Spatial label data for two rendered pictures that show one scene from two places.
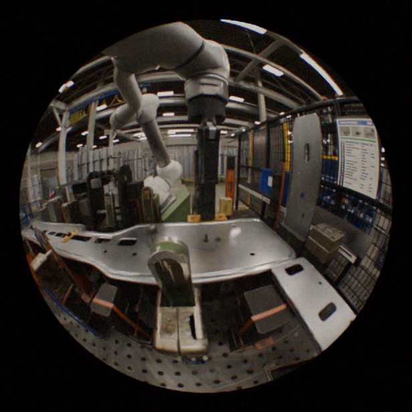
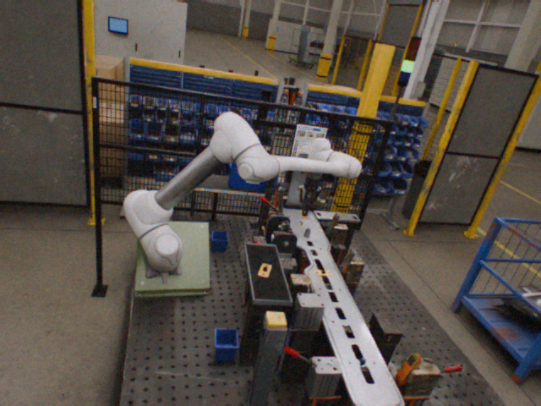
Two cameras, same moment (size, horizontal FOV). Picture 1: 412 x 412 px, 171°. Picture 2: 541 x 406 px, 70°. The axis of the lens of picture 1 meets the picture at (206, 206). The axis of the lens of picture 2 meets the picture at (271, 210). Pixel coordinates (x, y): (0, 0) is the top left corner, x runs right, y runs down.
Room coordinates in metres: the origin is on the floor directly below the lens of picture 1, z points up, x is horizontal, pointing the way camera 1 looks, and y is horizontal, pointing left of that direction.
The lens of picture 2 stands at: (0.65, 1.97, 2.02)
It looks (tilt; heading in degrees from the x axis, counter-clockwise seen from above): 26 degrees down; 264
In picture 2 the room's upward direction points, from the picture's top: 11 degrees clockwise
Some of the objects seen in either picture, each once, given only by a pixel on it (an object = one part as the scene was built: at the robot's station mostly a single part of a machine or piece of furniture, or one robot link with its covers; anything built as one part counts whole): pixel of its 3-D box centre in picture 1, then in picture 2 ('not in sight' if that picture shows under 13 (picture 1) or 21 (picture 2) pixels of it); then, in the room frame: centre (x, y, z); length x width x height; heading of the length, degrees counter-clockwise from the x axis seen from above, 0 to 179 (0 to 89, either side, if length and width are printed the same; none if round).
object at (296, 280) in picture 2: (79, 238); (292, 314); (0.33, 0.64, 0.89); 0.13 x 0.11 x 0.38; 8
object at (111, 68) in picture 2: not in sight; (118, 100); (2.66, -4.14, 0.52); 1.20 x 0.80 x 1.05; 99
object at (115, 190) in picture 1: (116, 225); (275, 267); (0.42, 0.39, 0.94); 0.18 x 0.13 x 0.49; 98
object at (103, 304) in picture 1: (136, 328); (332, 268); (0.07, 0.17, 0.84); 0.11 x 0.08 x 0.29; 8
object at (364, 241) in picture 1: (289, 202); (259, 188); (0.52, -0.40, 1.02); 0.90 x 0.22 x 0.03; 8
